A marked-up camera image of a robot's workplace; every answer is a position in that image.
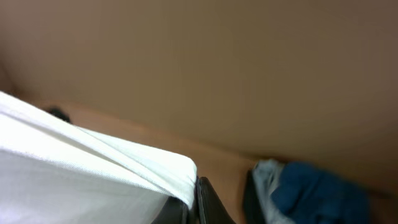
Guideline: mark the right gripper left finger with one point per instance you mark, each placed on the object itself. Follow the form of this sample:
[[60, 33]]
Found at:
[[174, 211]]

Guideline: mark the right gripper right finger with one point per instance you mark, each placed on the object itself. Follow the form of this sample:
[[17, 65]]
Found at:
[[210, 208]]

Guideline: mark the white t-shirt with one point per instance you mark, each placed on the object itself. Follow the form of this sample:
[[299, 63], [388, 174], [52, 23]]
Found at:
[[55, 172]]

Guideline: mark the light grey denim garment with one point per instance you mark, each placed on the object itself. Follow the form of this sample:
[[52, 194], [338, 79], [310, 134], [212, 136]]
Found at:
[[266, 175]]

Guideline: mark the black garment with logo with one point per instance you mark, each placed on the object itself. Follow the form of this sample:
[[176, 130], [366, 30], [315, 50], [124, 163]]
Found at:
[[59, 113]]

